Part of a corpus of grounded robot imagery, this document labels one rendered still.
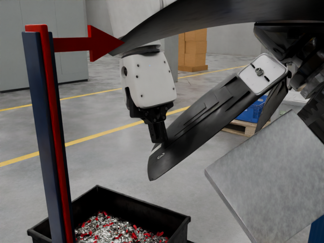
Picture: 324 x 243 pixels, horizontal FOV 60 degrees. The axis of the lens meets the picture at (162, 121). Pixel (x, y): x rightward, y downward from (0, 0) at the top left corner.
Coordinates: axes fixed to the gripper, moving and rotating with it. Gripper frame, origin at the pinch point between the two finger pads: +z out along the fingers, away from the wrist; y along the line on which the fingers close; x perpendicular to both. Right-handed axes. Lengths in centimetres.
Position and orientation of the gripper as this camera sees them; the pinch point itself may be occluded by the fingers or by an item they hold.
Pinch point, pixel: (157, 132)
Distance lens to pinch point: 55.6
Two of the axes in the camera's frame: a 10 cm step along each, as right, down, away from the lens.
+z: 2.1, 9.7, 1.1
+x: -6.8, 0.7, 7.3
